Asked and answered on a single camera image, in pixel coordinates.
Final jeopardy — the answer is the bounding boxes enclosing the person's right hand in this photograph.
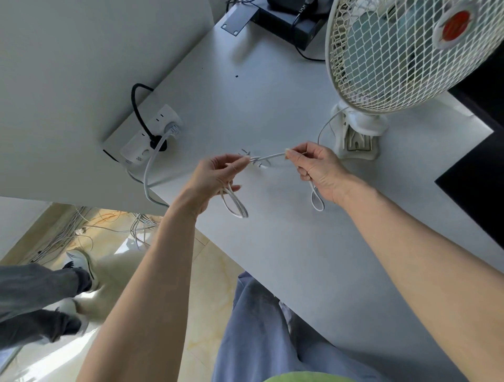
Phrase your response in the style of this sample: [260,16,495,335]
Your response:
[285,142,367,206]

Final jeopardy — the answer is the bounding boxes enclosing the person's left hand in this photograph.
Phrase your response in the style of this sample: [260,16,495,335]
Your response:
[173,153,252,218]

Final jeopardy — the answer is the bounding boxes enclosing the white fan power cable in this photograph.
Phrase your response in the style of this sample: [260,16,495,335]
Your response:
[218,105,352,219]

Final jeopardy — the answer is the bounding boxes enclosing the person's left forearm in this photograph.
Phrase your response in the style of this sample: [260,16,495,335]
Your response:
[77,197,209,382]

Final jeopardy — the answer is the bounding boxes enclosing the person's right forearm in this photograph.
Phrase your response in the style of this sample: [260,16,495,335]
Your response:
[338,177,504,382]

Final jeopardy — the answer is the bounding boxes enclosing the white power strip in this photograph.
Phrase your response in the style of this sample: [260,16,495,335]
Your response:
[103,104,184,172]

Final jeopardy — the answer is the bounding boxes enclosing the black device box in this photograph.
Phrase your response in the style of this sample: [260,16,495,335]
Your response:
[252,0,332,51]

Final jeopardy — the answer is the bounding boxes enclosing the white desk fan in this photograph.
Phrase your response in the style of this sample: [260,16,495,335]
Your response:
[325,0,504,162]

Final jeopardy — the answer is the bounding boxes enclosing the small black device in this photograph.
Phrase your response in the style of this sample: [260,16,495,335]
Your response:
[267,0,312,15]

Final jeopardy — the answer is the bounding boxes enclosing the black furniture panel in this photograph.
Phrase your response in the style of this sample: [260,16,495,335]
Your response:
[434,51,504,253]

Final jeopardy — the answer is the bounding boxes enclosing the person's blue trousers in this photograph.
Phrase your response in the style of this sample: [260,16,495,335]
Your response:
[211,272,391,382]

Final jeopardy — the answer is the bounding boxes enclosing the person's green shirt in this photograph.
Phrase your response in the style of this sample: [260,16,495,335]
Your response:
[263,374,356,382]

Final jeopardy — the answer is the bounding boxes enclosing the white plug with cable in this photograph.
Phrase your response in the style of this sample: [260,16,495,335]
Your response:
[143,122,182,208]

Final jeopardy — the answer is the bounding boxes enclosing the thin black cable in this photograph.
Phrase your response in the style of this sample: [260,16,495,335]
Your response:
[292,7,327,63]

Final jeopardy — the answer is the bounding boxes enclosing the black plug with cable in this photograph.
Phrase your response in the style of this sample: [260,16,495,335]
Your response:
[131,83,169,151]

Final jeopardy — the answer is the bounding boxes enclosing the grey metal bracket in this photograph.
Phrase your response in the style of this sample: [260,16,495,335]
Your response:
[220,6,260,37]

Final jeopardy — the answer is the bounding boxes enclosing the bundle of white floor cables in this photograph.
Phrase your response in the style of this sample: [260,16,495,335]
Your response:
[23,206,163,265]

